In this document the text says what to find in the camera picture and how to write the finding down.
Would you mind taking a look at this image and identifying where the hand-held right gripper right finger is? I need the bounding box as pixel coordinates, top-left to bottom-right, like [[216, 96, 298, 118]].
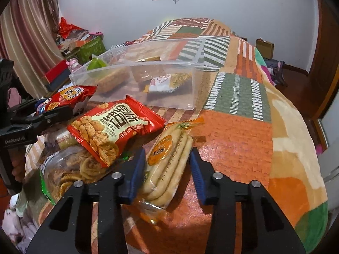
[[189, 147, 305, 254]]

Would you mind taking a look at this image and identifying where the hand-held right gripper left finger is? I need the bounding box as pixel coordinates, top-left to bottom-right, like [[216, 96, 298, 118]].
[[26, 147, 146, 254]]

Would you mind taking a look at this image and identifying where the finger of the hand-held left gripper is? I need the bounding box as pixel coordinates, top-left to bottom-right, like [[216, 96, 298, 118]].
[[11, 101, 74, 132]]

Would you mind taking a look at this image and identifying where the purple snack packet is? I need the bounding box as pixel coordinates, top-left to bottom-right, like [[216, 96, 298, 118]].
[[35, 99, 51, 114]]

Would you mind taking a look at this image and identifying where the rice cracker pack orange label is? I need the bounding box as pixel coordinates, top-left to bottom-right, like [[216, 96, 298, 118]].
[[132, 116, 206, 221]]

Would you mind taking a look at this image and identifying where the red blue snack packet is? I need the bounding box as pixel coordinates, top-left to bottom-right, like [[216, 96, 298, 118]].
[[36, 85, 97, 115]]

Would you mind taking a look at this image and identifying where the large red snack packet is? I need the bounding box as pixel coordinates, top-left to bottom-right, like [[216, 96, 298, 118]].
[[67, 95, 166, 168]]

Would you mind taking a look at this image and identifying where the clear bag of cookies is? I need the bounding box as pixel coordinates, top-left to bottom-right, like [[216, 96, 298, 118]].
[[40, 145, 125, 204]]

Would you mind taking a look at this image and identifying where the clear plastic container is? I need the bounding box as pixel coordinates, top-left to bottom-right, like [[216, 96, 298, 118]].
[[69, 37, 207, 110]]

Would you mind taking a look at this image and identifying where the person's left hand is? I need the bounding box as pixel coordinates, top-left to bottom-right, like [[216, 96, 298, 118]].
[[12, 159, 26, 184]]

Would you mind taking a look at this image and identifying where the white olive snack packet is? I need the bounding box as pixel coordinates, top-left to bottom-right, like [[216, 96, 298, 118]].
[[54, 130, 80, 150]]

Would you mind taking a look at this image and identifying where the red box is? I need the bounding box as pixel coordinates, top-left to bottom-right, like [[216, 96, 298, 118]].
[[42, 59, 71, 84]]

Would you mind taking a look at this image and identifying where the striped curtain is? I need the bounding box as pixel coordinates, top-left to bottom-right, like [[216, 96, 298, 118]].
[[0, 0, 60, 98]]

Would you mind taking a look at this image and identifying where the patchwork blanket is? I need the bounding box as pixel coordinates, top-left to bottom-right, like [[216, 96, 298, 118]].
[[25, 18, 329, 254]]

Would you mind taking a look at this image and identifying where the pink bunny toy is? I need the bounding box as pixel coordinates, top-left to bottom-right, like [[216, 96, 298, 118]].
[[66, 58, 81, 73]]

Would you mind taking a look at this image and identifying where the green snack packet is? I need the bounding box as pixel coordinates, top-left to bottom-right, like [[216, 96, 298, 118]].
[[87, 58, 109, 72]]

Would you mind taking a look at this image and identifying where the round rice cracker packet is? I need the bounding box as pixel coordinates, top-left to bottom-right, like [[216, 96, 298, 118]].
[[97, 67, 129, 94]]

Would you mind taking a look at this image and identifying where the pile of cardboard clutter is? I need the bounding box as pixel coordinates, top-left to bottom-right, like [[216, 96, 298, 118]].
[[56, 29, 90, 56]]

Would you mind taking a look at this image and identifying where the green box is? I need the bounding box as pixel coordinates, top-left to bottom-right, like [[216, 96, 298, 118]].
[[77, 36, 106, 64]]

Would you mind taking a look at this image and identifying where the red plastic bag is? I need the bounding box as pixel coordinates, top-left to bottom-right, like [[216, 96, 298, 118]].
[[58, 17, 89, 40]]

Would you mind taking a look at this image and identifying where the white pink snack packet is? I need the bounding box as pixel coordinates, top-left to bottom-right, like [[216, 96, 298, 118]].
[[148, 75, 172, 93]]

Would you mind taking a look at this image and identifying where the checkered quilt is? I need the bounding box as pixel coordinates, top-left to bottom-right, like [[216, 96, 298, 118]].
[[111, 41, 138, 49]]

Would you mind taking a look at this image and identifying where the yellow snack packet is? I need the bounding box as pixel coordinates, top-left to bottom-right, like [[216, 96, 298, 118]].
[[169, 73, 192, 89]]

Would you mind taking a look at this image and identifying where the pink cloth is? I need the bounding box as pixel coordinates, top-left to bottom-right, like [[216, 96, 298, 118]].
[[0, 193, 38, 249]]

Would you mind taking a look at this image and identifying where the pile of clothes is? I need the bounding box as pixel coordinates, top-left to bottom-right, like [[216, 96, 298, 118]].
[[261, 58, 288, 86]]

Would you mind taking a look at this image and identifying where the cardboard box on floor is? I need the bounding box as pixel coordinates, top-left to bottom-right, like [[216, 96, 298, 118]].
[[256, 38, 274, 60]]

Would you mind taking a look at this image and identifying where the wooden wardrobe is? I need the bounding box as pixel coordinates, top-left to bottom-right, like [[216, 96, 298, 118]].
[[307, 0, 339, 119]]

